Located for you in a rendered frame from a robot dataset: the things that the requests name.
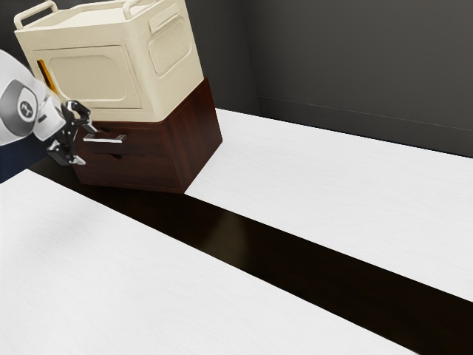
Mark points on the cream box with lid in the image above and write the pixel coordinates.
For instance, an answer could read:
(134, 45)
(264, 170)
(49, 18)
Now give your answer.
(111, 63)

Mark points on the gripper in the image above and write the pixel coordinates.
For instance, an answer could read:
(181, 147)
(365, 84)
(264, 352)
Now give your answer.
(68, 127)

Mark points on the dark wood drawer cabinet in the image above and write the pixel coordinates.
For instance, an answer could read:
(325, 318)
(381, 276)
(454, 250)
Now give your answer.
(184, 144)

